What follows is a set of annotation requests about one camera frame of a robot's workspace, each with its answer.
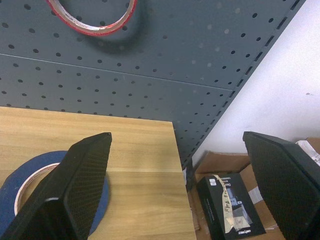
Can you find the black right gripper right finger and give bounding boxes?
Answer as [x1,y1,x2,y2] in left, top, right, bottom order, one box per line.
[242,131,320,240]

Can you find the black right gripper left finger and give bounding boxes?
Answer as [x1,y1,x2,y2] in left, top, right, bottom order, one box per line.
[0,132,113,240]

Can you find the grey pegboard panel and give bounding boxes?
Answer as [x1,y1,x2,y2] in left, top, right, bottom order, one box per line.
[0,0,308,191]

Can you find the white printed box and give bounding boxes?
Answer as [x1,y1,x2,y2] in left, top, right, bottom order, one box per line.
[295,140,320,168]

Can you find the black product box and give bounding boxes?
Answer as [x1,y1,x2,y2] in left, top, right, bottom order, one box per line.
[196,172,267,240]

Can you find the brown cardboard box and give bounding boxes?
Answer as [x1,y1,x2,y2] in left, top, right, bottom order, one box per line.
[187,136,320,240]

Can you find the blue tape roll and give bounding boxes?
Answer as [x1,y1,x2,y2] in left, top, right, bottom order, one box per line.
[0,150,110,236]

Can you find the red tape roll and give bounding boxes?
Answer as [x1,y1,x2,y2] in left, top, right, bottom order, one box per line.
[45,0,139,37]

